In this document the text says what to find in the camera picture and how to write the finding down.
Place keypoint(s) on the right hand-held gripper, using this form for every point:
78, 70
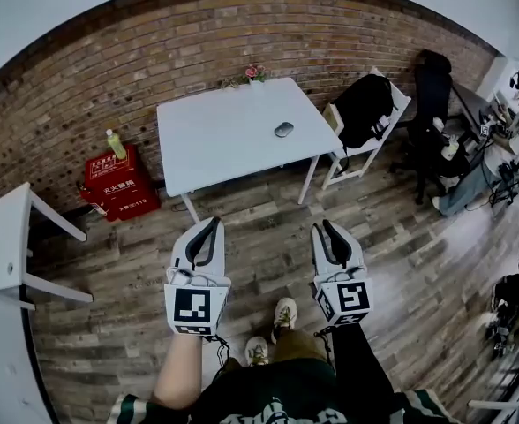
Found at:
352, 298

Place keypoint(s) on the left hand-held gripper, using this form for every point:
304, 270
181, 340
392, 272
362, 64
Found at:
192, 303

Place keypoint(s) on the grey mouse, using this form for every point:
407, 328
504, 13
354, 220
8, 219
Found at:
283, 129

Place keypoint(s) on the person's left forearm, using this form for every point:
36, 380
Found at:
180, 373

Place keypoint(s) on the person's right forearm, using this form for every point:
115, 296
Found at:
361, 360

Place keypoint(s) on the white table leg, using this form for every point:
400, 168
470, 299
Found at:
191, 208
308, 179

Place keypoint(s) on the person's right shoe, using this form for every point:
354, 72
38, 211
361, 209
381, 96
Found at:
284, 314

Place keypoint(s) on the person's shoe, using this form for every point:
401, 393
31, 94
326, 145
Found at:
257, 350
284, 314

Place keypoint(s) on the person's olive trousers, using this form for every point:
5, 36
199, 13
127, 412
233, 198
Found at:
301, 345

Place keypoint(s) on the red fire equipment box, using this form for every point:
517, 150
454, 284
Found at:
125, 183

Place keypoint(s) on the person's left shoe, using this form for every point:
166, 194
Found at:
257, 350

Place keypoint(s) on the green drink bottle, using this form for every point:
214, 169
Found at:
116, 145

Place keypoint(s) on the beige book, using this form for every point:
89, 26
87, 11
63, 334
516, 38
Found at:
332, 117

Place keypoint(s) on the black backpack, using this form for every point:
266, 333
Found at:
365, 108

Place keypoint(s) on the white chair with backpack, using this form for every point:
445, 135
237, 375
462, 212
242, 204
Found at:
396, 100

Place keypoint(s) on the green succulent plant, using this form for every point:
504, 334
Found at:
229, 83

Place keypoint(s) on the black office chair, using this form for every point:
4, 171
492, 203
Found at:
431, 104

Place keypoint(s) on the black bag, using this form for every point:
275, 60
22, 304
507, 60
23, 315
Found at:
513, 289

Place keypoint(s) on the pink flower plant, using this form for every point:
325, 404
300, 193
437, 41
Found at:
253, 72

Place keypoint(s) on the white wooden chair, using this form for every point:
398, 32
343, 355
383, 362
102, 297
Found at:
1, 241

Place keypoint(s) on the grey desk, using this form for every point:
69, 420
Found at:
473, 100

